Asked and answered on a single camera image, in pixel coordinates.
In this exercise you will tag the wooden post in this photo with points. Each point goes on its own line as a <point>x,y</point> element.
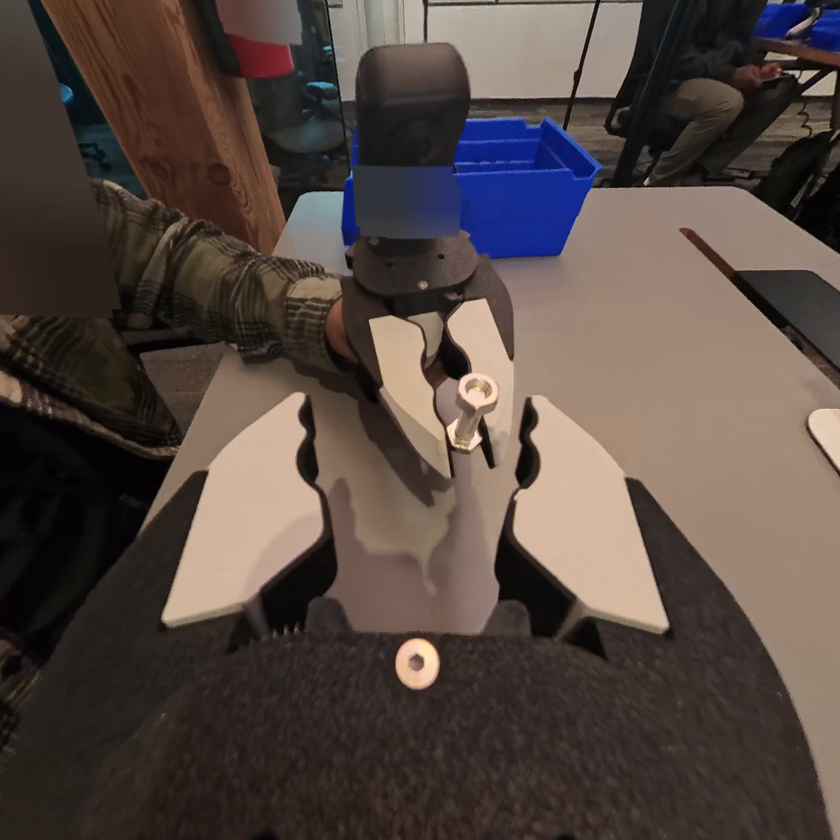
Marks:
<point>164,111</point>

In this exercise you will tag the grey office chair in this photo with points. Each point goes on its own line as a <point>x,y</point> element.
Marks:
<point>308,131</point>

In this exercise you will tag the person's left forearm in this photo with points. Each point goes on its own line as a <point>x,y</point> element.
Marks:
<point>216,282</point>

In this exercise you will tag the person's left hand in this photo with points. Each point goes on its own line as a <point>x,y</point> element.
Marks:
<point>338,334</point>

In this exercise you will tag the black backpack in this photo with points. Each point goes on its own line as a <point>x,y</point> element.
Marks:
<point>794,170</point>

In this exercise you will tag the silver hex bolt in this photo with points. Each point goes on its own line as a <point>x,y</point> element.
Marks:
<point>464,438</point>

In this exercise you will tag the black flat board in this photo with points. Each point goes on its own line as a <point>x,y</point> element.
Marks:
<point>794,308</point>

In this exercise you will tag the black tripod pole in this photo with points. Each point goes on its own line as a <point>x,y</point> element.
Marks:
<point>581,65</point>

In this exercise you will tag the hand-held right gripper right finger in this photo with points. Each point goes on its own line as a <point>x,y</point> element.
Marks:
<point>577,538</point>

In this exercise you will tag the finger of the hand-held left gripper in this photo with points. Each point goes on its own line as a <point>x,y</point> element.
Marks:
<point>400,380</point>
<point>489,341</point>

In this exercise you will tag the white flat stand base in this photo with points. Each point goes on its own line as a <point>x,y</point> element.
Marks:
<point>827,436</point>

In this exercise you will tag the blue plastic bin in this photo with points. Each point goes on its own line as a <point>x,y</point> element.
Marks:
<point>525,216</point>

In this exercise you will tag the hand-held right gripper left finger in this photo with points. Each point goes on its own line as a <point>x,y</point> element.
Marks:
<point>249,525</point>

